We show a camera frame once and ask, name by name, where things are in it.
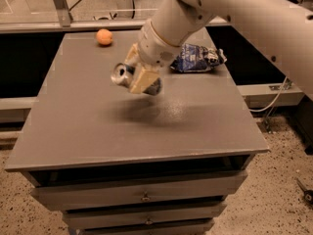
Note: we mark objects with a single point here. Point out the silver blue redbull can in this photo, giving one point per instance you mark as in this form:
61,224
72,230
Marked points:
122,75

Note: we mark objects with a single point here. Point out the metal railing frame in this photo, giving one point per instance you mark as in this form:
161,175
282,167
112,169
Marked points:
46,15

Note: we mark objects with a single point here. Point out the top grey drawer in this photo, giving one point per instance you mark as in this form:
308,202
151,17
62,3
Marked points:
141,191

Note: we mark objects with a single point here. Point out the crumpled blue chip bag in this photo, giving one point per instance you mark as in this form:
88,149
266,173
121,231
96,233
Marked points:
196,58

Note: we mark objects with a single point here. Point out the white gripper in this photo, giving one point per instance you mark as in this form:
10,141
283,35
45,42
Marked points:
156,51

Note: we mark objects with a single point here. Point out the middle grey drawer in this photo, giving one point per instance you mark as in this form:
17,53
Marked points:
143,215

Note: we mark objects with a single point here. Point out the grey drawer cabinet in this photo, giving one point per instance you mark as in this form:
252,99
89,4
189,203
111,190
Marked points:
83,129

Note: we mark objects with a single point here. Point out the bottom grey drawer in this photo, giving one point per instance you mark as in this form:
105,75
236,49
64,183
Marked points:
183,227

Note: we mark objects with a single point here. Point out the grey drawer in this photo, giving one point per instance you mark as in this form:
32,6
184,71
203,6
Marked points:
141,191
143,215
183,227

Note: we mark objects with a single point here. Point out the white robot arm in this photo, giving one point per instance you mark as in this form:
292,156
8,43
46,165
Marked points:
278,29

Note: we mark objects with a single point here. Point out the orange fruit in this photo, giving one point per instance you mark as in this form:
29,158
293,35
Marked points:
104,37

